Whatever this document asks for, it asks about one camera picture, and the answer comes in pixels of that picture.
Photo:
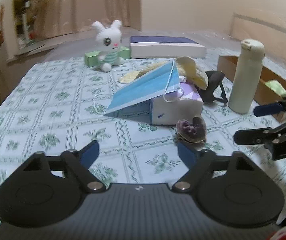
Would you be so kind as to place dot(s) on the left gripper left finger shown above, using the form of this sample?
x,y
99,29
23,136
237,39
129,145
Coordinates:
x,y
77,165

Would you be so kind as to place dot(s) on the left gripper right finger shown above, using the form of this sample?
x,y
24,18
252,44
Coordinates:
x,y
198,163

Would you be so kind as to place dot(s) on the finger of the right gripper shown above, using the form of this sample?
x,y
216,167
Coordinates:
x,y
261,135
268,109

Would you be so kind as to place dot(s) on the light green cloth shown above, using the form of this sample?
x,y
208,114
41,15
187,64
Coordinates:
x,y
276,87

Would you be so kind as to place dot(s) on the black eye mask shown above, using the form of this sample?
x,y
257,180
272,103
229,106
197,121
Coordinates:
x,y
215,79

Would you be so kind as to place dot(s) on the purple velvet scrunchie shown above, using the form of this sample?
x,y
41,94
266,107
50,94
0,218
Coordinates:
x,y
192,132

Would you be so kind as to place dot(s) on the cream thermos bottle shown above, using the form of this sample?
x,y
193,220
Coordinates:
x,y
247,75

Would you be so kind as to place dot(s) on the floral green tablecloth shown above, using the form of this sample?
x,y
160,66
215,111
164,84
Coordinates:
x,y
52,110

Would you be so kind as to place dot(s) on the white purple tissue pack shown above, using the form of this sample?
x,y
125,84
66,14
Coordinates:
x,y
185,103

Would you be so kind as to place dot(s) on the brown cardboard tray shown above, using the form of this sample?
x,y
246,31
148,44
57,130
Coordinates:
x,y
263,95

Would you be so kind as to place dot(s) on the plastic-wrapped headboard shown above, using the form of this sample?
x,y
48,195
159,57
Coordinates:
x,y
265,26

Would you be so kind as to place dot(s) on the blue surgical face mask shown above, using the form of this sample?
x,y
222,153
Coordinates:
x,y
157,82

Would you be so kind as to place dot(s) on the yellow towel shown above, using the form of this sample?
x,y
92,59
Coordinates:
x,y
186,66

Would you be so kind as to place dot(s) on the white bunny plush toy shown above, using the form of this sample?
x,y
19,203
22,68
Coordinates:
x,y
109,40

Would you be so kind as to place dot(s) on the white and blue flat box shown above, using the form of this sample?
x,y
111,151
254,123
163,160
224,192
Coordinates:
x,y
165,47

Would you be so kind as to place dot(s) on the beige curtain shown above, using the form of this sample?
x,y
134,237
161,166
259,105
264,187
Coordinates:
x,y
62,17

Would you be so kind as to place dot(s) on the wooden bookshelf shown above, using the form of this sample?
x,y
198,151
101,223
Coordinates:
x,y
25,14

